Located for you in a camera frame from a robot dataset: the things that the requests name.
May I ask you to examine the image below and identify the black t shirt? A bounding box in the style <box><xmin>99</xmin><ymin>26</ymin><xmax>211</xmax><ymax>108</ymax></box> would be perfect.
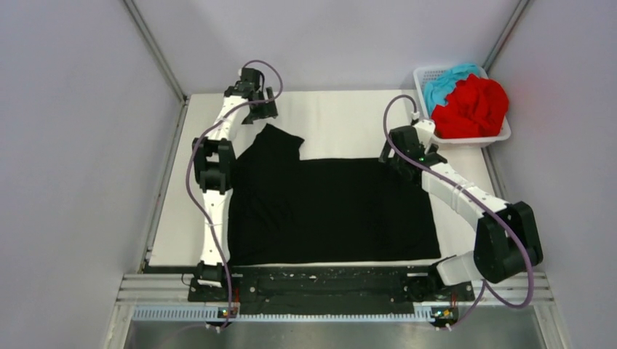
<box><xmin>228</xmin><ymin>125</ymin><xmax>441</xmax><ymax>265</ymax></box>

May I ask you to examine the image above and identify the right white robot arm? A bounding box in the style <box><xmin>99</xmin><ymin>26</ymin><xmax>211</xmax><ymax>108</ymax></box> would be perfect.
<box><xmin>379</xmin><ymin>121</ymin><xmax>544</xmax><ymax>300</ymax></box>

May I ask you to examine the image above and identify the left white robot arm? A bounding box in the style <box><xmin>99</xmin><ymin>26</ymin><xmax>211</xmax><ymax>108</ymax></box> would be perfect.
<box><xmin>191</xmin><ymin>66</ymin><xmax>278</xmax><ymax>301</ymax></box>

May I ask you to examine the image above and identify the blue t shirt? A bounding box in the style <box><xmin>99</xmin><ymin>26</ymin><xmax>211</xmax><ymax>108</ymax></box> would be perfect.
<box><xmin>423</xmin><ymin>63</ymin><xmax>482</xmax><ymax>116</ymax></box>

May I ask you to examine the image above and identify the white plastic basket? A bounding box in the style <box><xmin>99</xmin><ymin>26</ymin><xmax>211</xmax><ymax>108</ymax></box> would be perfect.
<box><xmin>413</xmin><ymin>66</ymin><xmax>511</xmax><ymax>147</ymax></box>

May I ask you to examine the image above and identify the red t shirt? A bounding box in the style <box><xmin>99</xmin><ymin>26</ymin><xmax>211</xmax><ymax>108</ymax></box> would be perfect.
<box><xmin>431</xmin><ymin>74</ymin><xmax>509</xmax><ymax>139</ymax></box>

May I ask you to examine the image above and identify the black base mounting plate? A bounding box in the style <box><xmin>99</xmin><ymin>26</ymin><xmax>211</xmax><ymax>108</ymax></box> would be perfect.
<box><xmin>188</xmin><ymin>266</ymin><xmax>474</xmax><ymax>316</ymax></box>

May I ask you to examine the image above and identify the white slotted cable duct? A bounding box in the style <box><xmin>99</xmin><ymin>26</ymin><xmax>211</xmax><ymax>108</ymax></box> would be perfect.
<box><xmin>132</xmin><ymin>305</ymin><xmax>455</xmax><ymax>323</ymax></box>

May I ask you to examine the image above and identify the aluminium frame rail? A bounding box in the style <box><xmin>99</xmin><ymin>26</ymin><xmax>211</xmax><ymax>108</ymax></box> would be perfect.
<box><xmin>116</xmin><ymin>273</ymin><xmax>554</xmax><ymax>305</ymax></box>

